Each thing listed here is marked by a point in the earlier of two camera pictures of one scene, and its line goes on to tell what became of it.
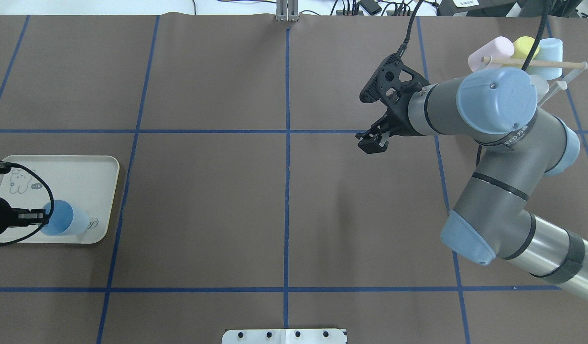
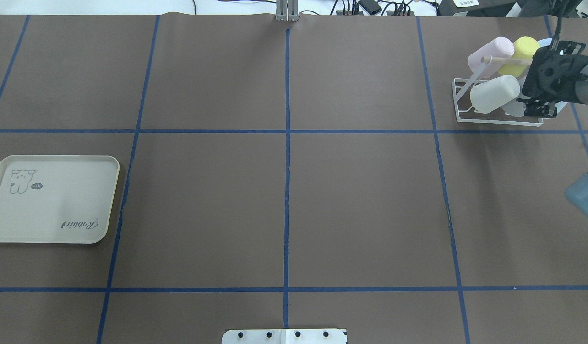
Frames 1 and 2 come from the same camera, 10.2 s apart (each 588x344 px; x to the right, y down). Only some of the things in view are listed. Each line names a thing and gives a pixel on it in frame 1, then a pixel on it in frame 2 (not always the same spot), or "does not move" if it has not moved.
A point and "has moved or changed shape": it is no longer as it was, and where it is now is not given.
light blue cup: x=65 y=220 has moved or changed shape
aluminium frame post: x=287 y=10 does not move
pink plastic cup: x=492 y=55 does not move
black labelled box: x=474 y=8 does not move
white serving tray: x=88 y=181 does not move
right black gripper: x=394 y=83 -> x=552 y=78
